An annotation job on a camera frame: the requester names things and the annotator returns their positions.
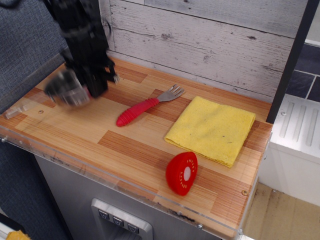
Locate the yellow cloth napkin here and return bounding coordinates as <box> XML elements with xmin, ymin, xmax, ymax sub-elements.
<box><xmin>164</xmin><ymin>96</ymin><xmax>256</xmax><ymax>168</ymax></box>

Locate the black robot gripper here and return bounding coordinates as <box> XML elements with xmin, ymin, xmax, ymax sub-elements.
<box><xmin>61</xmin><ymin>29</ymin><xmax>119</xmax><ymax>98</ymax></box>

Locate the red plastic tomato half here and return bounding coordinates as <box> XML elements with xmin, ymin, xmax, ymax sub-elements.
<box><xmin>165</xmin><ymin>151</ymin><xmax>198</xmax><ymax>196</ymax></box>

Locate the small steel pot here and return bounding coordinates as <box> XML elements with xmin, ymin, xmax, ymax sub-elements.
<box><xmin>4</xmin><ymin>69</ymin><xmax>91</xmax><ymax>120</ymax></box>

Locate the silver button panel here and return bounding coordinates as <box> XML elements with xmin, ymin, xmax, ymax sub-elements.
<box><xmin>91</xmin><ymin>198</ymin><xmax>154</xmax><ymax>240</ymax></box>

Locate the right dark frame post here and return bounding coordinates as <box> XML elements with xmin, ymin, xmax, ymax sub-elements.
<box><xmin>266</xmin><ymin>0</ymin><xmax>320</xmax><ymax>124</ymax></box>

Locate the grey toy cabinet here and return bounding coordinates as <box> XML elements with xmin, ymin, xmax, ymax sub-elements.
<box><xmin>35</xmin><ymin>156</ymin><xmax>218</xmax><ymax>240</ymax></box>

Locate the red handled fork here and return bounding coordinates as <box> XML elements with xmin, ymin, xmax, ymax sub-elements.
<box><xmin>116</xmin><ymin>84</ymin><xmax>185</xmax><ymax>127</ymax></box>

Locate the white ribbed cabinet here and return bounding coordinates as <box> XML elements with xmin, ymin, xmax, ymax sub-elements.
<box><xmin>258</xmin><ymin>94</ymin><xmax>320</xmax><ymax>206</ymax></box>

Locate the clear acrylic edge guard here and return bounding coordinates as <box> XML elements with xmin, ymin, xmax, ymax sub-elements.
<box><xmin>0</xmin><ymin>127</ymin><xmax>244</xmax><ymax>240</ymax></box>

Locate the yellow object bottom left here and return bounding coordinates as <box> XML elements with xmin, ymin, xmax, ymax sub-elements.
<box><xmin>6</xmin><ymin>230</ymin><xmax>31</xmax><ymax>240</ymax></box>

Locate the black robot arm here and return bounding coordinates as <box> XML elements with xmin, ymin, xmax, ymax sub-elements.
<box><xmin>44</xmin><ymin>0</ymin><xmax>118</xmax><ymax>98</ymax></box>

